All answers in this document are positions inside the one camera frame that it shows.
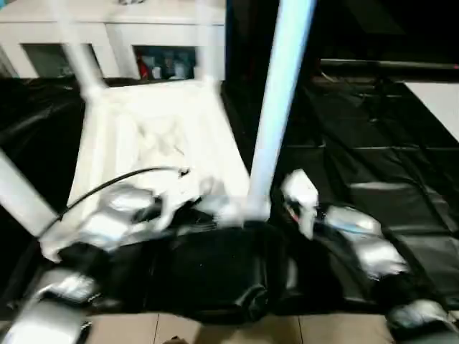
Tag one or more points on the white plastic table top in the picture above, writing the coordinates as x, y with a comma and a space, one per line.
143, 118

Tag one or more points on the white plastic table leg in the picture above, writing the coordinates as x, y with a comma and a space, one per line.
279, 89
21, 190
204, 61
82, 64

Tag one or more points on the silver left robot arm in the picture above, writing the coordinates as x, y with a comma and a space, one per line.
107, 215

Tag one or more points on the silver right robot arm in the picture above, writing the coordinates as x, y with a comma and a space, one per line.
373, 247

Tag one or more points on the black mat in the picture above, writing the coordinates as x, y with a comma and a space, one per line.
376, 172

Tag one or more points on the white printed jar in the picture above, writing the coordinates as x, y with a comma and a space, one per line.
177, 71

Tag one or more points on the small white cup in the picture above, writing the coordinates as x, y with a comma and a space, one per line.
156, 72

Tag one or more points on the red bottle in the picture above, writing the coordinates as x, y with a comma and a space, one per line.
142, 68

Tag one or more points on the white flat board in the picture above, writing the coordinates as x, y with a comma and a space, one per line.
437, 104

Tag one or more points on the white sideboard cabinet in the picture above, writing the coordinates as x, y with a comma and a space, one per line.
161, 32

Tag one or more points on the grey patterned object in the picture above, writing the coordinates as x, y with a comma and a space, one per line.
131, 1

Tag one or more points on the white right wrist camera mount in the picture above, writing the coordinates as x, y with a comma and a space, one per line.
301, 186

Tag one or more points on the black metal rail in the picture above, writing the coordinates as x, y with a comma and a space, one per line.
394, 65

